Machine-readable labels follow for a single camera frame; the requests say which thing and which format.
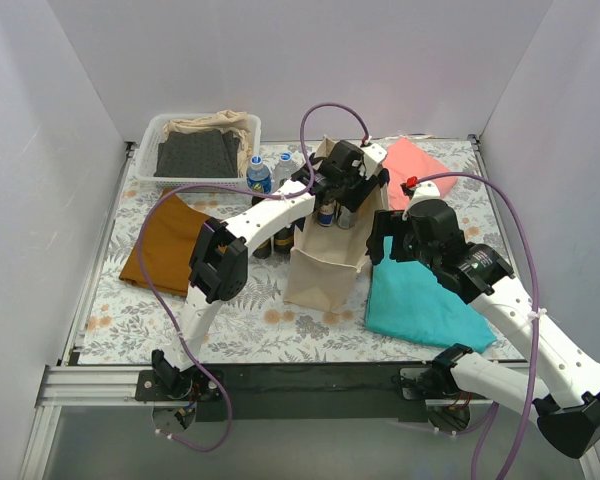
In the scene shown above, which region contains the red tab can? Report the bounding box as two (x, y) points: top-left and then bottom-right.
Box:
(337, 205), (357, 230)
(316, 202), (336, 227)

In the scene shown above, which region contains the Pocari Sweat bottle cloudy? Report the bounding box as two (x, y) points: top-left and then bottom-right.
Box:
(272, 152), (296, 190)

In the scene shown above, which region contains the Pocari Sweat bottle blue label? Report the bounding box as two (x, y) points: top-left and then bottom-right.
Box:
(246, 156), (271, 194)

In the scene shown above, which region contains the dark can dented lid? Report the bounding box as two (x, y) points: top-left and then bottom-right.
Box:
(273, 224), (295, 255)

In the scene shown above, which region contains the beige canvas tote bag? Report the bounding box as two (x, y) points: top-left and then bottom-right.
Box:
(284, 164), (389, 312)

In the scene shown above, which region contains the dark can silver pull-tab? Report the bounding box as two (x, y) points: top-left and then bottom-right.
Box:
(253, 238), (273, 259)

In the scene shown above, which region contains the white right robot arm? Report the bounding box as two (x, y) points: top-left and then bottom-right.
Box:
(367, 199), (600, 459)

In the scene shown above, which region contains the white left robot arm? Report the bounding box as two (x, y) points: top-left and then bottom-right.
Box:
(151, 140), (388, 400)

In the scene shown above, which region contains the pink folded cloth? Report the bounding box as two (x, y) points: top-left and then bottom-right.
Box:
(383, 138), (449, 210)

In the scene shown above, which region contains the teal folded cloth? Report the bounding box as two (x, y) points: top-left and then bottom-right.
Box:
(365, 258), (496, 353)

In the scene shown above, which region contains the floral patterned table mat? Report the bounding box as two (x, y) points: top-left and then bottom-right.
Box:
(71, 139), (509, 365)

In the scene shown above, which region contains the beige crumpled cloth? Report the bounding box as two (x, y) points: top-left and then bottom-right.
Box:
(163, 110), (261, 177)

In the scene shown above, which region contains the dark grey dotted cloth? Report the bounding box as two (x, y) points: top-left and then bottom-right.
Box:
(153, 129), (240, 178)

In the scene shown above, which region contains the brown folded cloth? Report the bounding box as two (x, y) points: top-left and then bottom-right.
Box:
(142, 195), (209, 297)

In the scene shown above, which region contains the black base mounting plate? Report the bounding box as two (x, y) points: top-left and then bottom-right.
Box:
(135, 361), (486, 424)

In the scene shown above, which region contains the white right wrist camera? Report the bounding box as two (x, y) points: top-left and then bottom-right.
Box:
(401, 177), (441, 220)

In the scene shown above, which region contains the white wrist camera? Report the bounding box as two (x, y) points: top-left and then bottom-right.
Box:
(359, 139), (387, 179)
(401, 177), (441, 220)

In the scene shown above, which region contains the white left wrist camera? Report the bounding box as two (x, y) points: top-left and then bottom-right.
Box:
(359, 139), (387, 179)

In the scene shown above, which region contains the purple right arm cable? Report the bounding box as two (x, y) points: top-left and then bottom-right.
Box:
(419, 172), (542, 480)

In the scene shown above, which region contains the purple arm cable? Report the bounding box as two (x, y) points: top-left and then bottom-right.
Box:
(419, 172), (542, 480)
(135, 102), (372, 452)

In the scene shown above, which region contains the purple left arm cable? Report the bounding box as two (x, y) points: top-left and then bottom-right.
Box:
(135, 102), (372, 452)

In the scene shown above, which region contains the aluminium frame rail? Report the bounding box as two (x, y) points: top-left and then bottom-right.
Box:
(19, 364), (151, 480)

